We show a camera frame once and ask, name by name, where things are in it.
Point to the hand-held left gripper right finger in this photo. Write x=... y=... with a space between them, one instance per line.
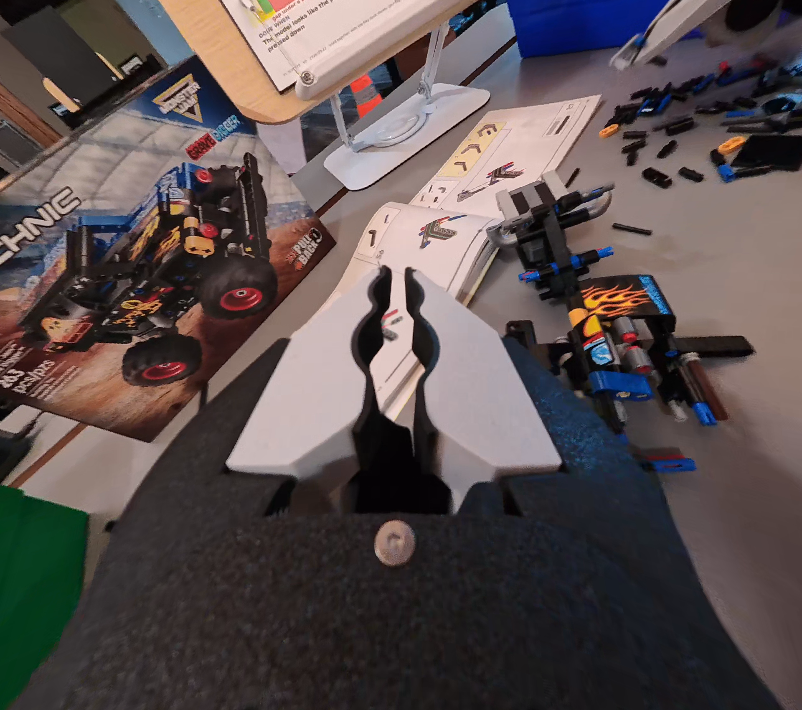
x=489 y=409

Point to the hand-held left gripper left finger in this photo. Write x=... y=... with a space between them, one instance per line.
x=307 y=403

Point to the pile of small building pieces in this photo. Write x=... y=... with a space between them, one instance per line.
x=656 y=177

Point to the small yellow connector piece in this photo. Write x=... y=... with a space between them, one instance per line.
x=609 y=129
x=732 y=144

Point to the black flat panel piece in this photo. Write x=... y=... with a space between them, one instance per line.
x=770 y=152

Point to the partly built toy truck chassis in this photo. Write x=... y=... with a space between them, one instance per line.
x=620 y=299

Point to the blue red connector piece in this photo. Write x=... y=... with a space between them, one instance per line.
x=673 y=463

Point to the short black rod piece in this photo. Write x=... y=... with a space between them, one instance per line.
x=571 y=178

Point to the white instruction booklet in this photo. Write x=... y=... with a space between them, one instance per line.
x=532 y=139

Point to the long black axle piece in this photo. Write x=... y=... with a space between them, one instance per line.
x=631 y=229

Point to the white folding stand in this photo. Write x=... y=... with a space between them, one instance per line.
x=376 y=164

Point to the monster truck picture box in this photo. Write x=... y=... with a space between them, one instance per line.
x=156 y=190

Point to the green plastic bin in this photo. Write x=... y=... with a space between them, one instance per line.
x=37 y=559

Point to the orange striped traffic cone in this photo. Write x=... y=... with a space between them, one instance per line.
x=366 y=95

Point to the wooden display board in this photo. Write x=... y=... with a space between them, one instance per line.
x=191 y=14

